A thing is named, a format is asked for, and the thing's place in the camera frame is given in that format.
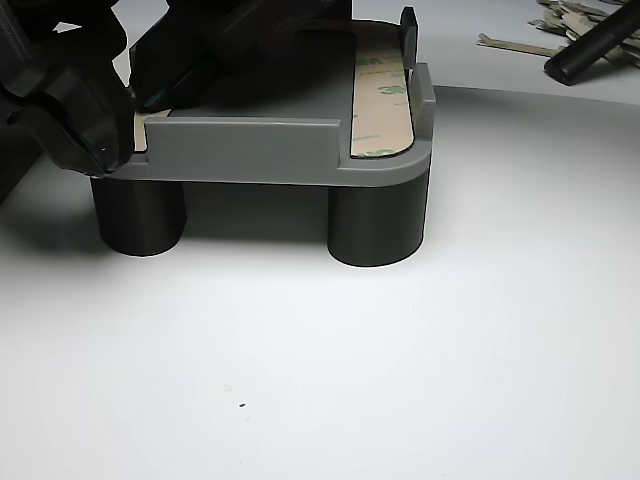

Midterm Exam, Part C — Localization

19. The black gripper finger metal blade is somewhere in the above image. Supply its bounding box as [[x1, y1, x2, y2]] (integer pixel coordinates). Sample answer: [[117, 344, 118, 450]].
[[29, 64, 137, 177]]

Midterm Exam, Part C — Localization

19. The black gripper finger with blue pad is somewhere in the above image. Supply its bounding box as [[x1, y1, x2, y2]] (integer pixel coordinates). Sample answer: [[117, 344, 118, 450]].
[[128, 0, 281, 112]]

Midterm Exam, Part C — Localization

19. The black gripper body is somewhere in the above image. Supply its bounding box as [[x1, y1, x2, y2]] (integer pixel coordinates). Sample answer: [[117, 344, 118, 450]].
[[0, 0, 126, 96]]

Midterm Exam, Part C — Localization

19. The tan 3M tape liner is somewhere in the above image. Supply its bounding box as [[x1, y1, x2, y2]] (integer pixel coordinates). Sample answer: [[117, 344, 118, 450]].
[[132, 109, 174, 152], [348, 33, 417, 159]]

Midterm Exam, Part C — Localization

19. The black cylinder leg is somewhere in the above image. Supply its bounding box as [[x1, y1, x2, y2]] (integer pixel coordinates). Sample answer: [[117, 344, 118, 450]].
[[91, 175, 188, 258], [327, 162, 427, 269]]

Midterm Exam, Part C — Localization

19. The gray fixture tray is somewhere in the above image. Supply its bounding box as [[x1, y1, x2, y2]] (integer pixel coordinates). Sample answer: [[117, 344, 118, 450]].
[[91, 18, 437, 190]]

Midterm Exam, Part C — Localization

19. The black retaining clip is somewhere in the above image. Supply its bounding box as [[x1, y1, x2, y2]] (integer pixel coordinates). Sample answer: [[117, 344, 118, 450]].
[[398, 4, 421, 70]]

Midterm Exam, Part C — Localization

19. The black round rod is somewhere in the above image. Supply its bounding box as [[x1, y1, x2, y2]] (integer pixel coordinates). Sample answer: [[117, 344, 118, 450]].
[[543, 1, 640, 86]]

